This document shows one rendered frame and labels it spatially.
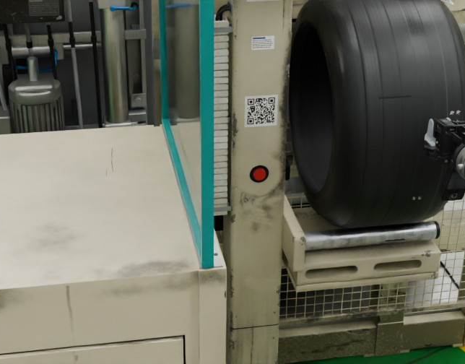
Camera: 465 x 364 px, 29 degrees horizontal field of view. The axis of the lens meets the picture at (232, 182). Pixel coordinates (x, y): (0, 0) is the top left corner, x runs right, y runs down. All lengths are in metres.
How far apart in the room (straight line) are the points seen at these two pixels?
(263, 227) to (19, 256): 0.87
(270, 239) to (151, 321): 0.83
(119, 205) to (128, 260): 0.18
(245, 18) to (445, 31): 0.43
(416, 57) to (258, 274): 0.68
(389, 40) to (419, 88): 0.12
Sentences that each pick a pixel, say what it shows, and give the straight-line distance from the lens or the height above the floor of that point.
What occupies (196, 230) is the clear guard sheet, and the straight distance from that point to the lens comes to 1.45.
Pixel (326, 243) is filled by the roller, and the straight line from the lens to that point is 2.15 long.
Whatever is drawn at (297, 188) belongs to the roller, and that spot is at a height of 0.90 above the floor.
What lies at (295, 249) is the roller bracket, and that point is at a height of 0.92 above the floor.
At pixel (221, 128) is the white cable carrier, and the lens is 2.05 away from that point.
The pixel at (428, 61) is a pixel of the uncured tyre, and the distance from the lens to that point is 1.96.
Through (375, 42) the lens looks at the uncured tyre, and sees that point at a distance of 1.94.
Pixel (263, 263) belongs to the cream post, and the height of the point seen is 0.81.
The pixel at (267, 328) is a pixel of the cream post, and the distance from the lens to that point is 2.35.
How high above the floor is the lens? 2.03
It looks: 28 degrees down
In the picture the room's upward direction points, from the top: 1 degrees clockwise
